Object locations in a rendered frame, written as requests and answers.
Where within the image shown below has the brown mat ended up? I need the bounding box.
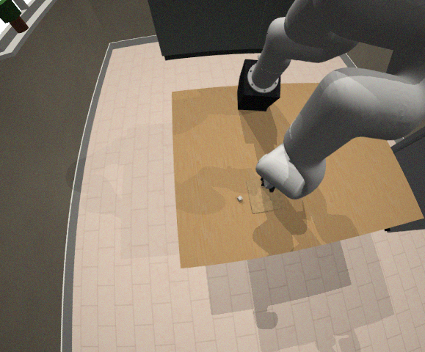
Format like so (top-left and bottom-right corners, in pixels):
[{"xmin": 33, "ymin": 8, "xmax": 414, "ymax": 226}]
[{"xmin": 246, "ymin": 179, "xmax": 286, "ymax": 213}]

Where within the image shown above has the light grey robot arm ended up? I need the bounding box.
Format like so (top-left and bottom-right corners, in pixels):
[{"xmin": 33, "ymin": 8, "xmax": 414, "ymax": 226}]
[{"xmin": 247, "ymin": 0, "xmax": 425, "ymax": 199}]

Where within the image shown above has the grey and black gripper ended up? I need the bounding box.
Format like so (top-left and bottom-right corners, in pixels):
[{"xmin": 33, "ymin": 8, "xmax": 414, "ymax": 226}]
[{"xmin": 261, "ymin": 178, "xmax": 275, "ymax": 192}]

